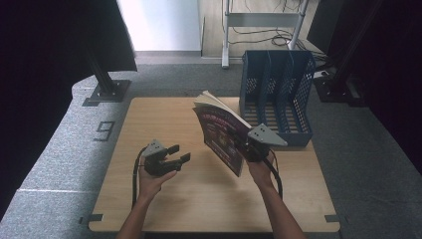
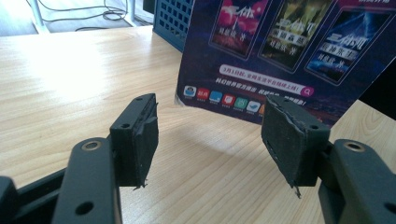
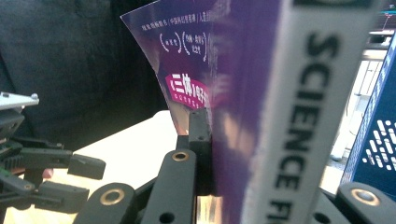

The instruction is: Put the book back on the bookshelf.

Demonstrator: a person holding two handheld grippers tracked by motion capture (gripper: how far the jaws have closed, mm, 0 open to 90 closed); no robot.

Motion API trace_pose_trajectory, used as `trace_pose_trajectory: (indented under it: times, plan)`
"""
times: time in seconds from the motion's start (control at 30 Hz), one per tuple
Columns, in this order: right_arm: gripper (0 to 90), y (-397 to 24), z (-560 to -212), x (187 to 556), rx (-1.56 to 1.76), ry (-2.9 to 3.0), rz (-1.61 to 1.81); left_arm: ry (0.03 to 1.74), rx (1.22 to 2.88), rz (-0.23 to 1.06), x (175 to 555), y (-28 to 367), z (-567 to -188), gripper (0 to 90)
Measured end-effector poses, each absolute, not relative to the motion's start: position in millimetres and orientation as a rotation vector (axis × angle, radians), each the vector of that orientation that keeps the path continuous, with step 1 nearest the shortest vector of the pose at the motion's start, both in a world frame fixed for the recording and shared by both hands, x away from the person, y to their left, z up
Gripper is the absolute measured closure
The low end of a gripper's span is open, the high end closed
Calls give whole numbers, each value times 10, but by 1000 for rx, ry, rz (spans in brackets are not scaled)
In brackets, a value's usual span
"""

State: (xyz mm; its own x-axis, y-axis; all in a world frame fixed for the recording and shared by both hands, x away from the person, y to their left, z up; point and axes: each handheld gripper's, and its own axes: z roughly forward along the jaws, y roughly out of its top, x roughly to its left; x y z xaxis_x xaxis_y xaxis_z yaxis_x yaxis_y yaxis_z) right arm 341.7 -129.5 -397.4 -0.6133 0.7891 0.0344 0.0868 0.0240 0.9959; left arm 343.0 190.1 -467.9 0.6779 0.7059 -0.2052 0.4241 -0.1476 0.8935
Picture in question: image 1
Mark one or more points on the black stand with base plate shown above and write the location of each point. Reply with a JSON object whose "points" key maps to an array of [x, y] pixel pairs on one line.
{"points": [[107, 89], [335, 88]]}

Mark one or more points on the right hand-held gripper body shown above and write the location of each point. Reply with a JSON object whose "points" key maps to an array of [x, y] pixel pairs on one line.
{"points": [[263, 139]]}

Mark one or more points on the purple magazine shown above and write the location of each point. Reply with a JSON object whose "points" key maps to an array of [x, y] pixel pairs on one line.
{"points": [[220, 132]]}

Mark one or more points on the black curtain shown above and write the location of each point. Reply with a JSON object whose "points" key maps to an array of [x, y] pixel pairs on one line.
{"points": [[40, 66], [394, 66]]}

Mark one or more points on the person's right hand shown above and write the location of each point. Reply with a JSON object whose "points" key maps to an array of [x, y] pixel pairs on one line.
{"points": [[260, 174]]}

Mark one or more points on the person's left hand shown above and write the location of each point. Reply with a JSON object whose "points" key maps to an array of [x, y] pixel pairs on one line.
{"points": [[151, 186]]}

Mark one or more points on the white metal stand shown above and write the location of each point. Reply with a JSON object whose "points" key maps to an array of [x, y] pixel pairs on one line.
{"points": [[262, 20]]}

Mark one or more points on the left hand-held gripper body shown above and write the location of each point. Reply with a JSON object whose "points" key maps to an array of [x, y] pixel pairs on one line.
{"points": [[155, 159]]}

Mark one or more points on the white power strip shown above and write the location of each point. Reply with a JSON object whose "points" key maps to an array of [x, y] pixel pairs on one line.
{"points": [[321, 73]]}

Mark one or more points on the blue plastic file rack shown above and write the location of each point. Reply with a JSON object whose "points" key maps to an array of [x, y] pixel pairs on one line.
{"points": [[282, 99]]}

